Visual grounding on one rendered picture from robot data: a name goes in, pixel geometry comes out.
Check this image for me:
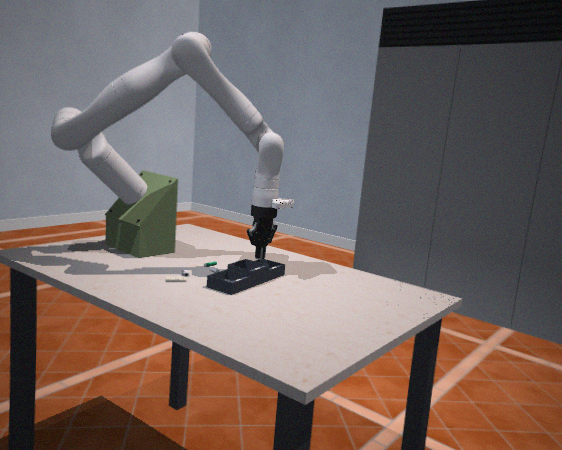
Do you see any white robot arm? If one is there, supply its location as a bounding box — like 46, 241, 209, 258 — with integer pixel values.
51, 32, 294, 209

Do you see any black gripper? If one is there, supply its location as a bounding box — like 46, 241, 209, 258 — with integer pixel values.
247, 205, 278, 260

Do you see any dark grey rack of three labelled bins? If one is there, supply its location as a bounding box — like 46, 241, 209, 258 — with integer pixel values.
206, 259, 285, 295

